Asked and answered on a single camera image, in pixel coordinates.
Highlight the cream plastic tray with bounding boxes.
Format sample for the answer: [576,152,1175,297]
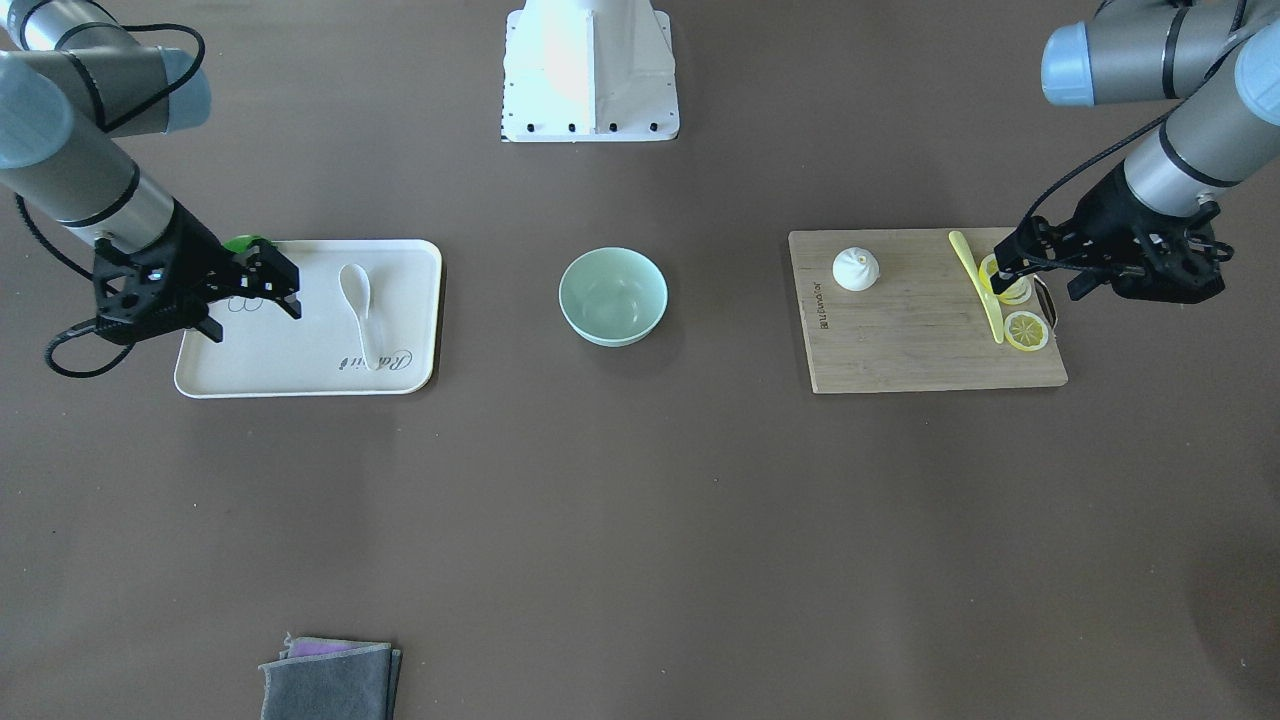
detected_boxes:
[174,238,444,398]

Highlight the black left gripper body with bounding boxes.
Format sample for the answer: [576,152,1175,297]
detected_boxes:
[1044,165,1221,274]

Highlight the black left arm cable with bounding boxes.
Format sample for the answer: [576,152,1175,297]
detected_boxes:
[1018,0,1251,241]

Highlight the lemon slice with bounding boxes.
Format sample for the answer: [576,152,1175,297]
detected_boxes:
[1004,311,1052,352]

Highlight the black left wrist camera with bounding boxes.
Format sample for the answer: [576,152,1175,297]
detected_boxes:
[1110,229,1235,304]

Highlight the white ceramic spoon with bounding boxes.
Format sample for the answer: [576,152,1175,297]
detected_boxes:
[339,263,385,372]

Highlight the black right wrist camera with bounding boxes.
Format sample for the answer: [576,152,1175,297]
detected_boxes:
[93,259,209,346]

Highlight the white camera pole base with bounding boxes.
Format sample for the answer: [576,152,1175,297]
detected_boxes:
[500,1,681,143]

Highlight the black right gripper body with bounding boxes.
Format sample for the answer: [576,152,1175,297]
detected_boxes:
[93,204,243,315]

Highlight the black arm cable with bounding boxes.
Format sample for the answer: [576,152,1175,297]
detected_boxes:
[14,22,207,379]
[1018,0,1251,241]

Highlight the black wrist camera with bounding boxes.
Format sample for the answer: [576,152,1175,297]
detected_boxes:
[93,259,209,346]
[1110,229,1235,304]

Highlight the bamboo cutting board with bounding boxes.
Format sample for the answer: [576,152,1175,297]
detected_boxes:
[787,228,1068,395]

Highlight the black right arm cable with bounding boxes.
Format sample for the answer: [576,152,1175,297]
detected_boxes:
[14,22,207,379]

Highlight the grey folded cloth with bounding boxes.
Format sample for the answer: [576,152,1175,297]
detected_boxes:
[259,634,402,719]

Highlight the light green bowl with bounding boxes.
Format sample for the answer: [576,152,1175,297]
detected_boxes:
[558,247,669,348]

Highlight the stacked lemon slices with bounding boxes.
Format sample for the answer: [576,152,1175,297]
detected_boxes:
[979,254,1034,306]

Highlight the white steamed bun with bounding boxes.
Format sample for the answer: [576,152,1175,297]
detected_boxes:
[831,246,881,292]

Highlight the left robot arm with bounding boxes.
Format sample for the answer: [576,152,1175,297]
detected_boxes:
[991,1,1279,304]

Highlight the yellow plastic knife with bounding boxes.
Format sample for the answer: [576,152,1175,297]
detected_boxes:
[948,231,1005,345]

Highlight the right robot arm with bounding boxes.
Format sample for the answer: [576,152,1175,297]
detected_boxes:
[3,1,302,346]

